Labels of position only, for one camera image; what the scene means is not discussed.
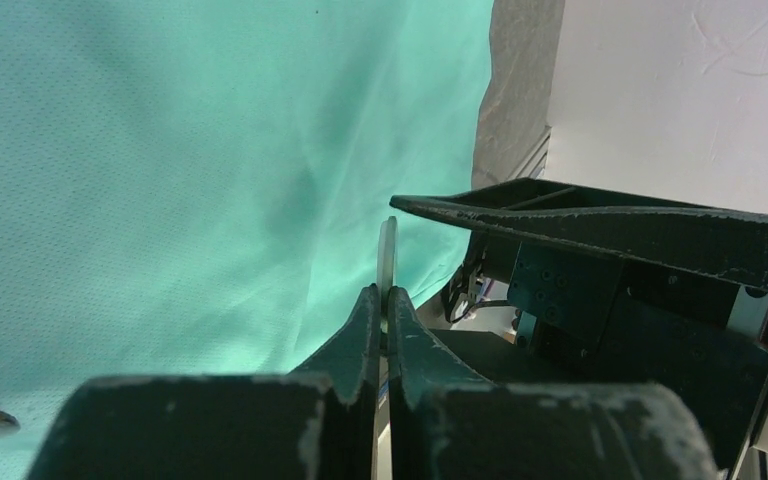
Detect teal t-shirt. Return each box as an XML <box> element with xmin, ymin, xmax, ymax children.
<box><xmin>0</xmin><ymin>1</ymin><xmax>493</xmax><ymax>479</ymax></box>

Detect yellow landscape brooch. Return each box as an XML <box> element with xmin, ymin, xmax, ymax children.
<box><xmin>376</xmin><ymin>216</ymin><xmax>398</xmax><ymax>305</ymax></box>

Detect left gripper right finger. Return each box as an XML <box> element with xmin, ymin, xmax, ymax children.
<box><xmin>387</xmin><ymin>287</ymin><xmax>718</xmax><ymax>479</ymax></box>

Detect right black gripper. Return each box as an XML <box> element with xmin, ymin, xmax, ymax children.
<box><xmin>389</xmin><ymin>178</ymin><xmax>768</xmax><ymax>471</ymax></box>

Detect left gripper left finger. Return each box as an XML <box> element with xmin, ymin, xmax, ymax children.
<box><xmin>29</xmin><ymin>285</ymin><xmax>381</xmax><ymax>479</ymax></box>

